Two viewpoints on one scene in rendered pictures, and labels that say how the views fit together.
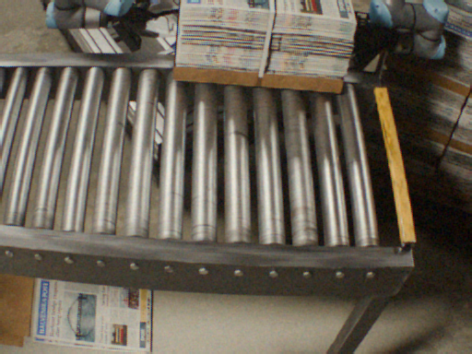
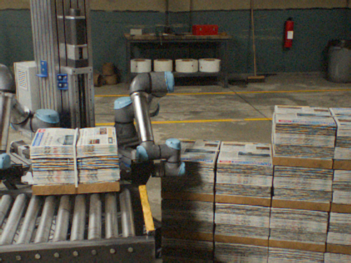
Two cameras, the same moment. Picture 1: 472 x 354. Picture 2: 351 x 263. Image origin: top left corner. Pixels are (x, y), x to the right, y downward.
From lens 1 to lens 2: 0.97 m
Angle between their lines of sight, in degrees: 35
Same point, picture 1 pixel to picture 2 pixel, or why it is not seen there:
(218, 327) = not seen: outside the picture
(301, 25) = (89, 151)
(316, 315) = not seen: outside the picture
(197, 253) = (34, 246)
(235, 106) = (64, 201)
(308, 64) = (98, 175)
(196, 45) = (41, 171)
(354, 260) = (119, 241)
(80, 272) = not seen: outside the picture
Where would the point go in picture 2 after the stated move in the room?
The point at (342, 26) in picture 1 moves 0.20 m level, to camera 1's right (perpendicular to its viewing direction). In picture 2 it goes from (110, 147) to (155, 148)
